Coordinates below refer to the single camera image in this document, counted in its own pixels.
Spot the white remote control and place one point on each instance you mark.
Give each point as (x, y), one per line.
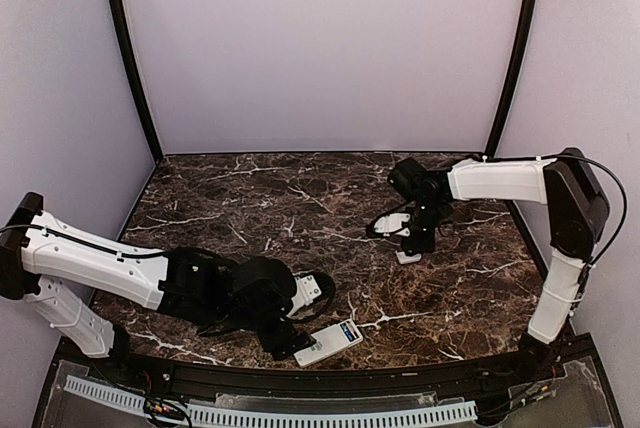
(329, 342)

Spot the white slotted cable duct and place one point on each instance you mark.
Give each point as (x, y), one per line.
(238, 411)

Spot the right black frame post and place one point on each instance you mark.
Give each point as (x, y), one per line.
(512, 74)

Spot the red battery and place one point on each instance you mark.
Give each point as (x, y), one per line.
(349, 327)

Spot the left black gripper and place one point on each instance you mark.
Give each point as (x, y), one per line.
(285, 343)

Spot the left black frame post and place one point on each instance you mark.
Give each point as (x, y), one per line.
(133, 76)

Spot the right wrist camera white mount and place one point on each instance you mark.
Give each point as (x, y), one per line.
(394, 224)

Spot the white battery cover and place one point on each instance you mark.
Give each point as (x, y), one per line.
(405, 259)

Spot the blue battery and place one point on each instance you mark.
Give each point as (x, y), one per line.
(351, 335)

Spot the black frame post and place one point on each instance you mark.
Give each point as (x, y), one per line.
(133, 76)
(512, 74)

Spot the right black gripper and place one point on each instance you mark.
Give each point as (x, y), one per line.
(426, 244)

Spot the small circuit board with wires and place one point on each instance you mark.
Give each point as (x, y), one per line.
(159, 409)

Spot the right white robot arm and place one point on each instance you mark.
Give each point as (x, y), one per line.
(577, 206)

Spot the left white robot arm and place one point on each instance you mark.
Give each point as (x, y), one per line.
(41, 254)

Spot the black front rail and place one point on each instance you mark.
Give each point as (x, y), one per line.
(485, 377)

